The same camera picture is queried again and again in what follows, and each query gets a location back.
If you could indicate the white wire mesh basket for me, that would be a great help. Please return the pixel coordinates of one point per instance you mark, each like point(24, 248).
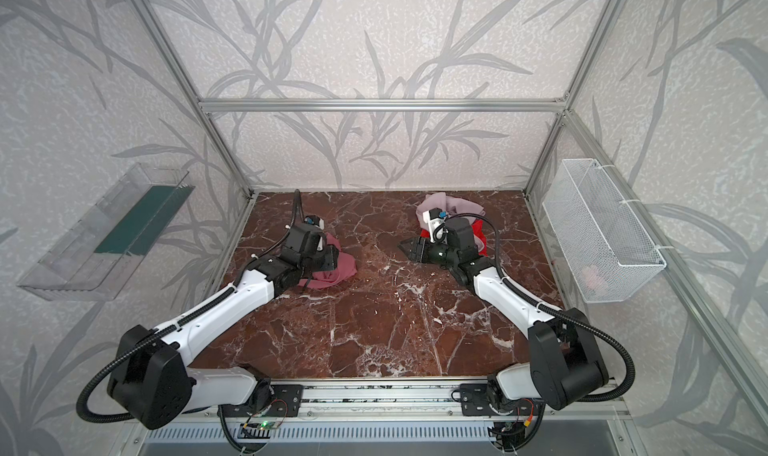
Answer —
point(596, 225)

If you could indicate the light pink cloth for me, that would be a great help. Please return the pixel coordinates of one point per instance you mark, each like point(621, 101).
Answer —
point(450, 204)

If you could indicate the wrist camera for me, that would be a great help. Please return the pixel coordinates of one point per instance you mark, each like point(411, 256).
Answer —
point(433, 218)
point(315, 220)

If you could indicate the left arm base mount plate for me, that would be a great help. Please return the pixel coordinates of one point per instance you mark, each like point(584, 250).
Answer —
point(282, 400)

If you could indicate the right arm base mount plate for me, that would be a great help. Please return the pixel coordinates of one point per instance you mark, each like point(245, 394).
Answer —
point(475, 401)

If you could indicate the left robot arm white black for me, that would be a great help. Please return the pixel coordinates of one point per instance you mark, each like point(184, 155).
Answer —
point(154, 380)

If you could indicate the aluminium frame horizontal bar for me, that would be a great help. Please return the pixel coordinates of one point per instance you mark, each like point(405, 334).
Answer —
point(216, 105)

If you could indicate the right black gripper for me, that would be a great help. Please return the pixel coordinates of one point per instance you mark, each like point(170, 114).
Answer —
point(417, 249)

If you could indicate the aluminium frame post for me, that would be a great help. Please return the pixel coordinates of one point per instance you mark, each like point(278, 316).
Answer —
point(606, 21)
point(168, 54)

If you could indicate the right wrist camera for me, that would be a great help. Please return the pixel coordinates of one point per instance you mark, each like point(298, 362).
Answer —
point(433, 218)

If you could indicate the clear plastic wall tray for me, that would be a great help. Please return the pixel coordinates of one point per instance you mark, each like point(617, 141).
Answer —
point(95, 259)

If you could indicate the left aluminium frame post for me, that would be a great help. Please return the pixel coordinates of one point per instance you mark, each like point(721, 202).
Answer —
point(168, 54)

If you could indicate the mauve pink cloth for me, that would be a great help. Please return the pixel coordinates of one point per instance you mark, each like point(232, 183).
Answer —
point(346, 268)

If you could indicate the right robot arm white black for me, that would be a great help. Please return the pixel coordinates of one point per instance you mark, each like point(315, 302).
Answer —
point(565, 362)

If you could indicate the red cloth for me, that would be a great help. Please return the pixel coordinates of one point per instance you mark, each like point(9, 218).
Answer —
point(479, 236)

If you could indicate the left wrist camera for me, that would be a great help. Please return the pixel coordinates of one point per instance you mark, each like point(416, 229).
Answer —
point(315, 220)

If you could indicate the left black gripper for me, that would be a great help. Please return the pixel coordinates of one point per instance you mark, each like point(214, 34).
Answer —
point(327, 257)

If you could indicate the aluminium front rail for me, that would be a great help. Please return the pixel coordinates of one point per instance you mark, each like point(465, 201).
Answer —
point(415, 399)

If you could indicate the right aluminium frame post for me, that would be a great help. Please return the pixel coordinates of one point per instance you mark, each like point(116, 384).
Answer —
point(606, 21)

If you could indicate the pink object in basket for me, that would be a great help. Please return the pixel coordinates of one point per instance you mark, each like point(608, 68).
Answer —
point(593, 279)

